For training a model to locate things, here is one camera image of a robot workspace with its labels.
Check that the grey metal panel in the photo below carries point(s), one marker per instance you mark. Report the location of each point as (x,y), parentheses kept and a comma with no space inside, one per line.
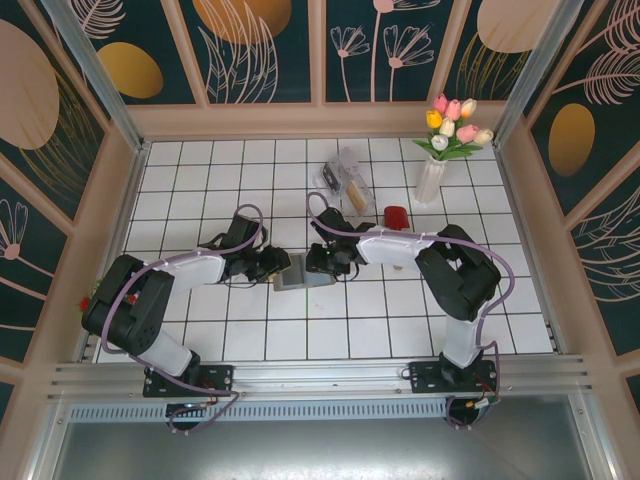
(320,452)

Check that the wooden brush in organizer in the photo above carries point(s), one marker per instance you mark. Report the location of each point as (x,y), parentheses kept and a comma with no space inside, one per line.
(355,195)

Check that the artificial tulip bouquet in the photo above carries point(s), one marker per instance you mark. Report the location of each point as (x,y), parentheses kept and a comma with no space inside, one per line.
(452,127)

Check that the grey folding card holder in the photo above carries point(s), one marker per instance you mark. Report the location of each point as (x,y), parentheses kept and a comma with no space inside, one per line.
(292,277)

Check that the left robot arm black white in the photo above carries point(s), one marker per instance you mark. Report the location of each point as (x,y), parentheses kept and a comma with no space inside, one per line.
(195,270)

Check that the white ribbed vase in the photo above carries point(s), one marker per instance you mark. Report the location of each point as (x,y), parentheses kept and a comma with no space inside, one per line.
(430,180)

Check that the aluminium frame post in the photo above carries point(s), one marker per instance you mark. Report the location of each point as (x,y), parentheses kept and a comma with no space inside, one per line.
(95,75)
(535,75)

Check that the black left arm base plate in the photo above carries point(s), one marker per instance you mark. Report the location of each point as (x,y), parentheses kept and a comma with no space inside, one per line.
(215,380)

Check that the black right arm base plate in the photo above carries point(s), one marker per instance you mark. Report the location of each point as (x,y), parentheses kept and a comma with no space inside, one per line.
(425,377)

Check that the aluminium mounting rail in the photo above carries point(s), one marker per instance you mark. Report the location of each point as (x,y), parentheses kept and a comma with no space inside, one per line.
(320,372)

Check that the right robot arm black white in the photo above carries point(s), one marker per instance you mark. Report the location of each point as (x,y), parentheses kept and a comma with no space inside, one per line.
(390,250)

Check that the clear acrylic organizer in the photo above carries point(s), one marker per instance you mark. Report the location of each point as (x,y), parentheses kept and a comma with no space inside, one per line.
(357,197)

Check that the black item in organizer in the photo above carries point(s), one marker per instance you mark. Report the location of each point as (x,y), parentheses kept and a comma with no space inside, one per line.
(331,180)

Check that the lilac card in organizer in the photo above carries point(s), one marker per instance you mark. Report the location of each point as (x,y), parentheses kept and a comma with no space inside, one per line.
(345,160)

